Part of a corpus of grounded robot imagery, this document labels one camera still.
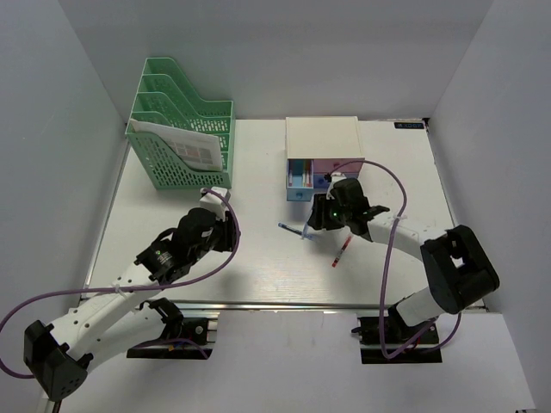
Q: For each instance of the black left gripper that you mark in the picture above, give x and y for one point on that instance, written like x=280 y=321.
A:
x=227 y=228

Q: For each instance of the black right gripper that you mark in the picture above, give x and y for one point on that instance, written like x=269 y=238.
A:
x=319 y=218

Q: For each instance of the red pen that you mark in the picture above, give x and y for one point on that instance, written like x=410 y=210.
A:
x=341 y=251

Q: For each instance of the blue wide bottom drawer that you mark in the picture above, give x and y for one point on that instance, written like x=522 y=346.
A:
x=324 y=181

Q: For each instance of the pink small drawer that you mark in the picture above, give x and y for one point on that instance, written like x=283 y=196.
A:
x=343 y=165

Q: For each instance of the light blue small drawer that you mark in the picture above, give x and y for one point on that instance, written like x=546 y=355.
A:
x=299 y=194

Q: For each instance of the orange pen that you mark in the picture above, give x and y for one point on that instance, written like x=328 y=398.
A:
x=304 y=173

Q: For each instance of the white mini drawer cabinet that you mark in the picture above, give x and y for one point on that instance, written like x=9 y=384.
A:
x=323 y=137

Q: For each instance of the booklet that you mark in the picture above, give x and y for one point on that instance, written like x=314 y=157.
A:
x=199 y=151

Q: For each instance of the light blue pen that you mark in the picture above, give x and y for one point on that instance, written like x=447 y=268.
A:
x=306 y=230

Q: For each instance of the pink pen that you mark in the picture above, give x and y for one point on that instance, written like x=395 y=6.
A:
x=309 y=174

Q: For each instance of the yellow pen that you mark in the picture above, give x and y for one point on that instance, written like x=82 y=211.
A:
x=294 y=171

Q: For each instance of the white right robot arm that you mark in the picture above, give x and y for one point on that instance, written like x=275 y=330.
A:
x=457 y=269

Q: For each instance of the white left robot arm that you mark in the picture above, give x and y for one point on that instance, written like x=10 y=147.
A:
x=62 y=353

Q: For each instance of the dark blue capped pen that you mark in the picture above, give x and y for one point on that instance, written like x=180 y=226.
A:
x=295 y=231

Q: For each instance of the black label sticker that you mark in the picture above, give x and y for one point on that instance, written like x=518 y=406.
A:
x=409 y=125

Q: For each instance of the green plastic file rack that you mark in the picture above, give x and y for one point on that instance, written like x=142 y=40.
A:
x=165 y=96

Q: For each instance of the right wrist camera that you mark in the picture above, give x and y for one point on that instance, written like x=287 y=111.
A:
x=333 y=179

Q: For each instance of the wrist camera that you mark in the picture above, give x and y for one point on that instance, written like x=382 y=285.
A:
x=333 y=179
x=213 y=199

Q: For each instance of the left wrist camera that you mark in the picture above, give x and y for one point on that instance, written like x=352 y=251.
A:
x=213 y=199

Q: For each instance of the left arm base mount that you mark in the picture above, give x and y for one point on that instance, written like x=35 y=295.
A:
x=186 y=335

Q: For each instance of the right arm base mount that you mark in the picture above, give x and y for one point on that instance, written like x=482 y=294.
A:
x=367 y=333

